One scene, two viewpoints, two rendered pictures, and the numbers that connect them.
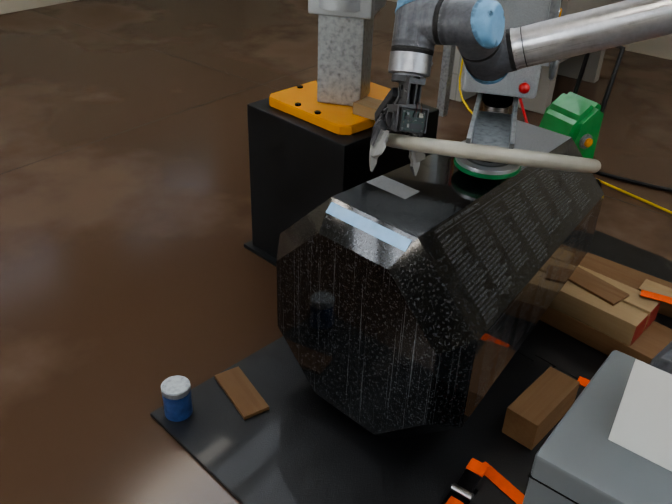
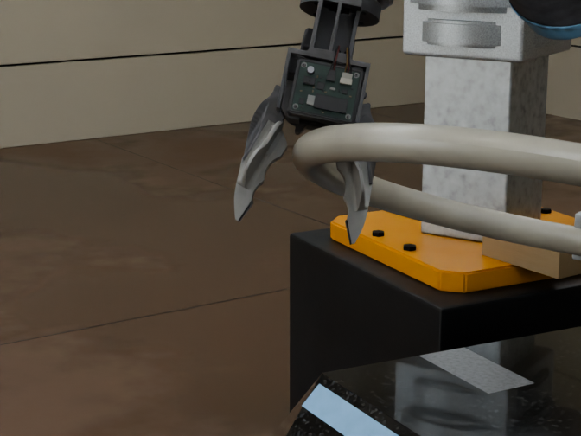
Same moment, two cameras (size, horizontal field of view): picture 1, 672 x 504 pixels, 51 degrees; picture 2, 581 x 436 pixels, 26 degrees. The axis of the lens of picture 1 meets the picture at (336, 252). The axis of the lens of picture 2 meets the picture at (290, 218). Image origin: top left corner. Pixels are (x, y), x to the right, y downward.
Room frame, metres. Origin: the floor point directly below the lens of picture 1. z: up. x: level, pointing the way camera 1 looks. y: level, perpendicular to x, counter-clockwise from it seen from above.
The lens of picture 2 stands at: (0.38, -0.46, 1.45)
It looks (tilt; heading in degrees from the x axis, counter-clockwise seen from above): 14 degrees down; 19
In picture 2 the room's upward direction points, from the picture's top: straight up
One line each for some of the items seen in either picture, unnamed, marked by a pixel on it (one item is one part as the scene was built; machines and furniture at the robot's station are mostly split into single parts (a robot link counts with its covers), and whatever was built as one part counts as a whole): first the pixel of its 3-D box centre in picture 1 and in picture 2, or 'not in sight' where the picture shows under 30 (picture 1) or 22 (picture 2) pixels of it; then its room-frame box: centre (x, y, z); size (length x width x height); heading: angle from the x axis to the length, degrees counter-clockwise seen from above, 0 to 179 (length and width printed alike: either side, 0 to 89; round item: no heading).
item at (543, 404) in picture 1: (541, 406); not in sight; (1.80, -0.75, 0.07); 0.30 x 0.12 x 0.12; 138
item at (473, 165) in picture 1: (487, 158); not in sight; (2.11, -0.49, 0.88); 0.21 x 0.21 x 0.01
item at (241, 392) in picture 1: (241, 391); not in sight; (1.88, 0.33, 0.02); 0.25 x 0.10 x 0.01; 34
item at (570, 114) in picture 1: (569, 125); not in sight; (3.55, -1.23, 0.43); 0.35 x 0.35 x 0.87; 31
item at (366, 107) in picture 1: (379, 110); (538, 250); (2.70, -0.16, 0.81); 0.20 x 0.10 x 0.05; 54
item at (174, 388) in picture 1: (177, 398); not in sight; (1.77, 0.54, 0.08); 0.10 x 0.10 x 0.13
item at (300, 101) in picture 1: (343, 100); (481, 237); (2.92, -0.01, 0.76); 0.49 x 0.49 x 0.05; 46
